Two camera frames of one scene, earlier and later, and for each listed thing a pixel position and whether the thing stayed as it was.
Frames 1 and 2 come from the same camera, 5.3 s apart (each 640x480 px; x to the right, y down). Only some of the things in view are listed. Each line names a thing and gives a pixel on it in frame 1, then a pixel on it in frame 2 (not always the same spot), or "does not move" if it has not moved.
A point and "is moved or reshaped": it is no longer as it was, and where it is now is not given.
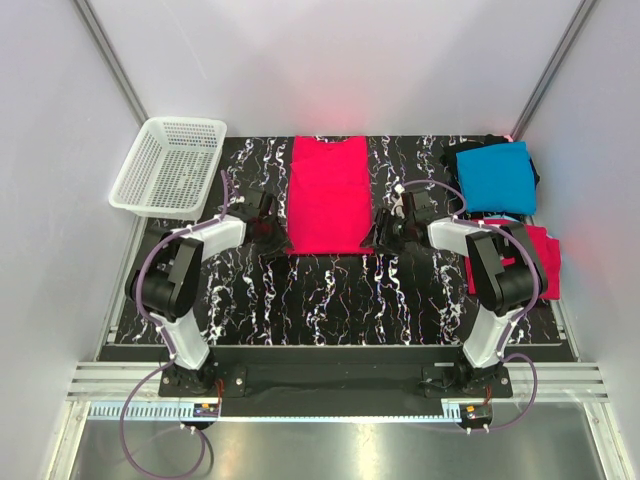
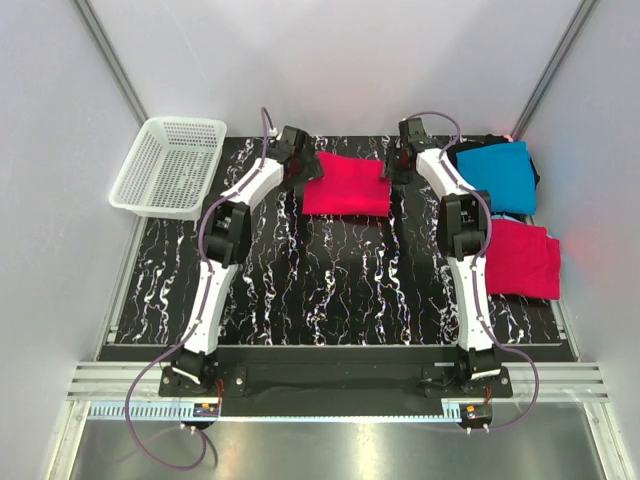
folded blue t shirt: x=498 y=179 does not move
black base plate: x=334 y=381 does not move
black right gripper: x=385 y=232 -> x=395 y=165
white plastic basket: x=174 y=169 does not move
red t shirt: x=329 y=197 is moved or reshaped
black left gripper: x=270 y=232 -> x=307 y=163
